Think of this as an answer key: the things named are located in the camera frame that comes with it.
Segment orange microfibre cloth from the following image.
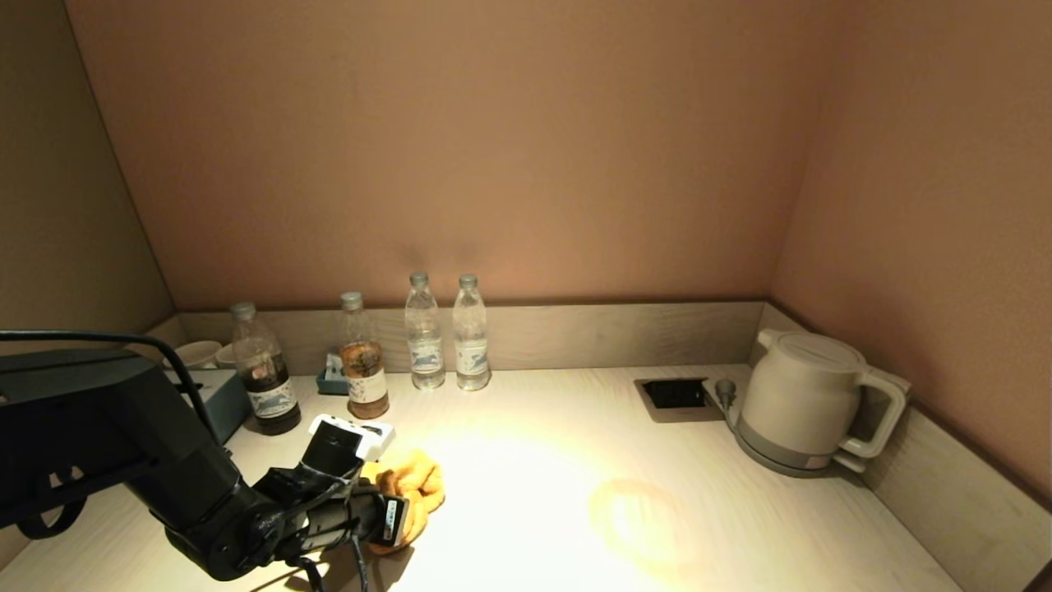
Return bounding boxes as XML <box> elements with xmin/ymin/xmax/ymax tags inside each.
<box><xmin>362</xmin><ymin>448</ymin><xmax>446</xmax><ymax>556</ymax></box>

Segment plastic bottle amber liquid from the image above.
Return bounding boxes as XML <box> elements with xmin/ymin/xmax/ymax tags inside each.
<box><xmin>339</xmin><ymin>291</ymin><xmax>390</xmax><ymax>420</ymax></box>

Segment plastic bottle dark liquid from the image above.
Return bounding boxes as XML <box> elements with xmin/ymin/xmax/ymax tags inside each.
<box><xmin>230</xmin><ymin>302</ymin><xmax>302</xmax><ymax>436</ymax></box>

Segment blue-grey tissue box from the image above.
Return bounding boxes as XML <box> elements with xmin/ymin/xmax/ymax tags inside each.
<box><xmin>168</xmin><ymin>368</ymin><xmax>253</xmax><ymax>445</ymax></box>

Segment clear water bottle blue label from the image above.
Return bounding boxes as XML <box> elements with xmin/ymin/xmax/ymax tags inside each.
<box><xmin>453</xmin><ymin>274</ymin><xmax>491</xmax><ymax>391</ymax></box>
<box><xmin>404</xmin><ymin>272</ymin><xmax>446</xmax><ymax>391</ymax></box>

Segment recessed black power socket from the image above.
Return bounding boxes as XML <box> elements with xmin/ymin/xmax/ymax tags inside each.
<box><xmin>634</xmin><ymin>377</ymin><xmax>726</xmax><ymax>423</ymax></box>

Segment grey kettle base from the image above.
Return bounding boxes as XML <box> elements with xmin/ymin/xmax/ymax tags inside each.
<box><xmin>731</xmin><ymin>423</ymin><xmax>868</xmax><ymax>479</ymax></box>

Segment white electric kettle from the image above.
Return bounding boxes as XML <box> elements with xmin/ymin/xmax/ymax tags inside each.
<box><xmin>737</xmin><ymin>329</ymin><xmax>907</xmax><ymax>463</ymax></box>

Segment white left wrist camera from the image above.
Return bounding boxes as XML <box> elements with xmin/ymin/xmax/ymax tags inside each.
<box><xmin>300</xmin><ymin>414</ymin><xmax>397</xmax><ymax>478</ymax></box>

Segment black corrugated cable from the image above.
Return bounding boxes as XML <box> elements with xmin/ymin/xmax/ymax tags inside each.
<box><xmin>15</xmin><ymin>469</ymin><xmax>87</xmax><ymax>541</ymax></box>

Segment grey plug with cable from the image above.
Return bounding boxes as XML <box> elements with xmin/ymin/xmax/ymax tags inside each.
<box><xmin>714</xmin><ymin>377</ymin><xmax>743</xmax><ymax>432</ymax></box>

